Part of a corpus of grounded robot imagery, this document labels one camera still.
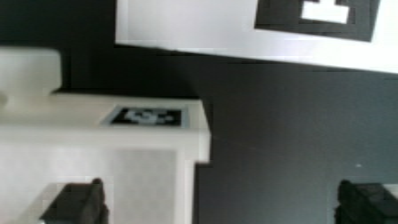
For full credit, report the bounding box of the white drawer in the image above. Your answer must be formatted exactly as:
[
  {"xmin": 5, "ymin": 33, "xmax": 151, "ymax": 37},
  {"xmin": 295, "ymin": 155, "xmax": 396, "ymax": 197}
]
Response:
[{"xmin": 0, "ymin": 47, "xmax": 211, "ymax": 224}]

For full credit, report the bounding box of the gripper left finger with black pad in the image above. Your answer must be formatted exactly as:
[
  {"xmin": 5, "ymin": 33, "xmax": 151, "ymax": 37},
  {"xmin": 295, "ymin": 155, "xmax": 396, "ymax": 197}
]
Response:
[{"xmin": 39, "ymin": 178, "xmax": 110, "ymax": 224}]

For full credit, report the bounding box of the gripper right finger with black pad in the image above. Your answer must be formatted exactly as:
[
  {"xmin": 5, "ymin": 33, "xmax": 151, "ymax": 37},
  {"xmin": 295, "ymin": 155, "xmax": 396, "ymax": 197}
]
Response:
[{"xmin": 334, "ymin": 180, "xmax": 398, "ymax": 224}]

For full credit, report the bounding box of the white sheet with tags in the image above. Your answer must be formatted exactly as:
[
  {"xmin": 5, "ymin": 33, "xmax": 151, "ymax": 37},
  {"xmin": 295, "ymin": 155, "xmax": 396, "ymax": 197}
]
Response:
[{"xmin": 116, "ymin": 0, "xmax": 398, "ymax": 74}]

